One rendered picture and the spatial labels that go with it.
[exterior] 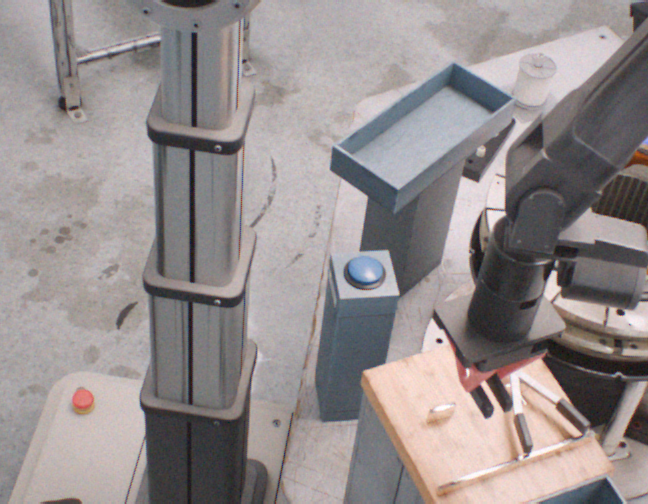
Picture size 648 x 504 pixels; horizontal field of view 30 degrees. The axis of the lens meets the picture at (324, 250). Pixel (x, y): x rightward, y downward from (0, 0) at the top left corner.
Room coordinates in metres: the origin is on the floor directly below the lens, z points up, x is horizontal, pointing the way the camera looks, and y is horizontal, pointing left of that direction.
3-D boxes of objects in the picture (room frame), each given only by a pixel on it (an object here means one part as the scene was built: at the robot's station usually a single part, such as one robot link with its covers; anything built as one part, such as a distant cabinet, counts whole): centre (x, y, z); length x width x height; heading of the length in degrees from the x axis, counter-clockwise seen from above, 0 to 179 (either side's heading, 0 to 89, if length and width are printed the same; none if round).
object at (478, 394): (0.65, -0.16, 1.18); 0.04 x 0.01 x 0.02; 28
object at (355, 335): (0.92, -0.05, 0.91); 0.07 x 0.07 x 0.25; 14
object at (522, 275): (0.67, -0.17, 1.36); 0.07 x 0.06 x 0.07; 87
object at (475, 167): (1.43, -0.23, 0.79); 0.15 x 0.05 x 0.02; 157
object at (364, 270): (0.92, -0.05, 1.04); 0.04 x 0.04 x 0.01
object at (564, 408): (0.71, -0.27, 1.09); 0.04 x 0.01 x 0.02; 44
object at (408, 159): (1.16, -0.11, 0.92); 0.25 x 0.11 x 0.28; 143
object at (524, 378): (0.74, -0.23, 1.09); 0.06 x 0.01 x 0.01; 54
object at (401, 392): (0.71, -0.19, 1.05); 0.20 x 0.19 x 0.02; 29
